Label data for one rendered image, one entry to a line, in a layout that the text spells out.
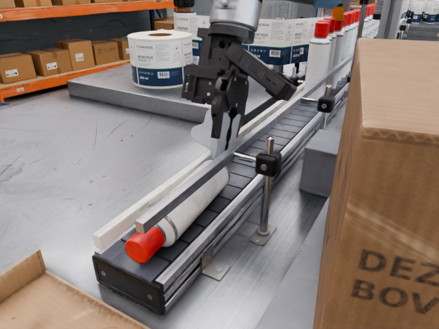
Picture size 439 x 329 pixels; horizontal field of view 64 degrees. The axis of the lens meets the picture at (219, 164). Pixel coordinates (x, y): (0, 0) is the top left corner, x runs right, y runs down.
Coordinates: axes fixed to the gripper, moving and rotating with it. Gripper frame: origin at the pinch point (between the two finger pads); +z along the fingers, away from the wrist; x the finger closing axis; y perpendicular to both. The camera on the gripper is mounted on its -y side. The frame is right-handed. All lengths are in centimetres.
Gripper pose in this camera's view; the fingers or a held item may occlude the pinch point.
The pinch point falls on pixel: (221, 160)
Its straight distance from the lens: 56.6
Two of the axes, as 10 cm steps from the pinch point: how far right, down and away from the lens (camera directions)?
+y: -8.7, -2.3, 4.4
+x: -4.7, 0.8, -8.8
